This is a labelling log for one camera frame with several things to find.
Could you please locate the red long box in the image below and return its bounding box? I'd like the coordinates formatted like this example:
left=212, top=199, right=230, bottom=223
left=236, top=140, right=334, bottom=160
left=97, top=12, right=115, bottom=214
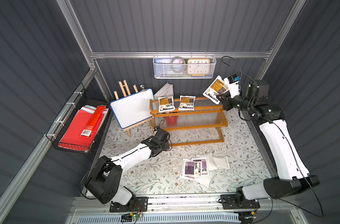
left=80, top=105, right=106, bottom=137

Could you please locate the round grey tape roll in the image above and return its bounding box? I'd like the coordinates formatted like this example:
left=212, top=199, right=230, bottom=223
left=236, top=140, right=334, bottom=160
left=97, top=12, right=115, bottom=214
left=170, top=56, right=185, bottom=74

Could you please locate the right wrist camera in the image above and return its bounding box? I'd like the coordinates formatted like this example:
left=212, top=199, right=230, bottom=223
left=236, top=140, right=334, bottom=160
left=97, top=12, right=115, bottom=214
left=224, top=74, right=240, bottom=98

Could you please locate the white plain bag right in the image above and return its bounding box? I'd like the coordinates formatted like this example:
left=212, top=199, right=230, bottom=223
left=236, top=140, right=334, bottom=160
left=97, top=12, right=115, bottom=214
left=213, top=156, right=230, bottom=170

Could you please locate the red cup behind shelf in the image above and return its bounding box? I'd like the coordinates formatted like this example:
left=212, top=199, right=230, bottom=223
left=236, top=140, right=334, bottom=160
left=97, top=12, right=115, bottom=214
left=166, top=116, right=178, bottom=127

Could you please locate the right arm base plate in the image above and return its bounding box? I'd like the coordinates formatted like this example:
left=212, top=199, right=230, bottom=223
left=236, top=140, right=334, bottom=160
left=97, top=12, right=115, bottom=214
left=218, top=194, right=260, bottom=210

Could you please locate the orange wooden three-tier shelf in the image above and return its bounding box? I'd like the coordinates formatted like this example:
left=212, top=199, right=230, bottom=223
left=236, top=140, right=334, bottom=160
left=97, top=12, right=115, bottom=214
left=150, top=97, right=228, bottom=147

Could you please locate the small green circuit board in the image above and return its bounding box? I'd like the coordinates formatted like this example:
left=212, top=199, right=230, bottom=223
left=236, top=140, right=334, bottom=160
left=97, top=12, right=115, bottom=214
left=120, top=213, right=140, bottom=224

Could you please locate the white wire wall basket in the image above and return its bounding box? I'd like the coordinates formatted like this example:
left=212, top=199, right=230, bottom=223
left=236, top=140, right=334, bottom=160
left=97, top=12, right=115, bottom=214
left=153, top=53, right=217, bottom=79

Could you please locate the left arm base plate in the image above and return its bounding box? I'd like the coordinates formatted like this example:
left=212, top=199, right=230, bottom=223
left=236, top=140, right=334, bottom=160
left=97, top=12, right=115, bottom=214
left=109, top=196, right=148, bottom=213

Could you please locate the yellow square clock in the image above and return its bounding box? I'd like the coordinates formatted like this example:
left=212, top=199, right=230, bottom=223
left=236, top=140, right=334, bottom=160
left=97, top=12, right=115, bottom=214
left=187, top=58, right=211, bottom=76

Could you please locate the white plain bag upper left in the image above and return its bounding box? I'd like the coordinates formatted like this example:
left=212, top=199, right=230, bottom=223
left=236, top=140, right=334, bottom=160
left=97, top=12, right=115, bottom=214
left=206, top=153, right=218, bottom=171

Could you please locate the white plain bag lower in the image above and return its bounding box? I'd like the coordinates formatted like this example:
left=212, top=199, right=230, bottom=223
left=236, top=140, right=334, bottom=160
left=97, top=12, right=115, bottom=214
left=194, top=174, right=213, bottom=188

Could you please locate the white book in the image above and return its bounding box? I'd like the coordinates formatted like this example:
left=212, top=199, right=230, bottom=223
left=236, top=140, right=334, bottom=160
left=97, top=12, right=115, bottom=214
left=154, top=83, right=174, bottom=100

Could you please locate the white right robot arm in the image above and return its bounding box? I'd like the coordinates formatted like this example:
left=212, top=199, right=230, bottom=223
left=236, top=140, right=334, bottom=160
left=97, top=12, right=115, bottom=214
left=216, top=77, right=320, bottom=201

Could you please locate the white plain bag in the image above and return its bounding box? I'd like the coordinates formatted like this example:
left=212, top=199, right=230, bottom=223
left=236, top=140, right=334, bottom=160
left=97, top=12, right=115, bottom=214
left=206, top=153, right=218, bottom=171
left=194, top=174, right=213, bottom=188
left=213, top=156, right=230, bottom=170

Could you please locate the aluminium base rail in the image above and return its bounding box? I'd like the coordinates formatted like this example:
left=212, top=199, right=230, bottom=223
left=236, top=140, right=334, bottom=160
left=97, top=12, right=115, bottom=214
left=67, top=193, right=302, bottom=219

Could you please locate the white board blue frame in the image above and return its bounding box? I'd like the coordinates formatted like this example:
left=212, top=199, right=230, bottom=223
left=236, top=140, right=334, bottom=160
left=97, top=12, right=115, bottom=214
left=110, top=88, right=154, bottom=129

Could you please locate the wooden easel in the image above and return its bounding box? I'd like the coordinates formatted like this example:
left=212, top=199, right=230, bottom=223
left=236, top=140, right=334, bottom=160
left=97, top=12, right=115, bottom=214
left=114, top=80, right=152, bottom=135

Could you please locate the purple coffee bag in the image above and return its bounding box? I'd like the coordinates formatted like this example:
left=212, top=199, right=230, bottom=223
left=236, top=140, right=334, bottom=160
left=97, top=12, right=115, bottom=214
left=180, top=159, right=199, bottom=180
left=199, top=157, right=209, bottom=175
left=190, top=160, right=202, bottom=176

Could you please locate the red folder stack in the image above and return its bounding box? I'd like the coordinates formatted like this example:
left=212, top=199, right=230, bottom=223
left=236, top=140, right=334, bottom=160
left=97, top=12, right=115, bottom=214
left=58, top=105, right=108, bottom=153

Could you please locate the blue box in basket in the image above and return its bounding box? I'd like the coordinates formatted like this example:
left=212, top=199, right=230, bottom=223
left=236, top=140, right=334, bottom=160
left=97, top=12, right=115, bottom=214
left=154, top=58, right=172, bottom=65

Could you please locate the black wire side basket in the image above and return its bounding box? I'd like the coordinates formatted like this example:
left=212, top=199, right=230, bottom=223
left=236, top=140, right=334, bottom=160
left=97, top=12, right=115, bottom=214
left=46, top=87, right=111, bottom=155

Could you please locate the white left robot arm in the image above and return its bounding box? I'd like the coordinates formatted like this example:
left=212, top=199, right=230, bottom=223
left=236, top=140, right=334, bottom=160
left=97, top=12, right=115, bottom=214
left=80, top=128, right=172, bottom=207

